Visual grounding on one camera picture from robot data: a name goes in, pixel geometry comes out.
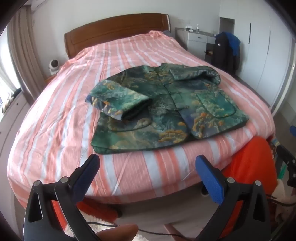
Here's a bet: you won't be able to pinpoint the white nightstand drawers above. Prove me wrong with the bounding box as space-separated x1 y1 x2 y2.
175 27 218 63

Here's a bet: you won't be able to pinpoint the small white fan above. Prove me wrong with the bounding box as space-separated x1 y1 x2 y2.
48 60 61 75

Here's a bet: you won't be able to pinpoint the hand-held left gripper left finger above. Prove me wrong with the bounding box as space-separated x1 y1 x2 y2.
23 153 100 241

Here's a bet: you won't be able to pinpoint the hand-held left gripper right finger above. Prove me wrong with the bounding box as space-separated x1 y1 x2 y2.
195 154 272 241

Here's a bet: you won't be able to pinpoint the window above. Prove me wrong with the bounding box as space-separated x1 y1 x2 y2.
0 35 15 107

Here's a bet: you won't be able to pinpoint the orange fleece blanket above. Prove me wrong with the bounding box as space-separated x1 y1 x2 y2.
51 136 278 239

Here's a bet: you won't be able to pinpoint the blue cloth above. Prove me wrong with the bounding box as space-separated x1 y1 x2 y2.
225 32 241 56

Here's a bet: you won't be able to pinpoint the green patterned silk jacket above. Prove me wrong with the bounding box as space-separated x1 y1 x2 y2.
85 63 250 154

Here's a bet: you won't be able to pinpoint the black cable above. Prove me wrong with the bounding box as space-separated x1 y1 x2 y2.
88 221 197 238

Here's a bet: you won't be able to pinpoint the white fleece cloth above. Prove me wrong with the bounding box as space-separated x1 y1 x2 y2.
274 178 296 223

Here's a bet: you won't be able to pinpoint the wooden headboard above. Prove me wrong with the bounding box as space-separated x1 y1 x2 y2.
64 13 171 59

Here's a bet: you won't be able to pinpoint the pink striped bed sheet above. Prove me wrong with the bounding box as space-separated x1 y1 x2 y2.
7 30 275 209

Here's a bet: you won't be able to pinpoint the dark jacket on chair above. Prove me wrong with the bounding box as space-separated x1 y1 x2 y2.
211 32 241 75

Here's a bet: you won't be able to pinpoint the white wardrobe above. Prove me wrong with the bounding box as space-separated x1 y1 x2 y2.
220 0 292 105

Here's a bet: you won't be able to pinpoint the person's left hand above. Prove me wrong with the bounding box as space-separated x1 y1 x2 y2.
96 224 139 241

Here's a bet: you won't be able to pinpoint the beige curtain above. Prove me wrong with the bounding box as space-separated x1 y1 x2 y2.
8 9 47 100

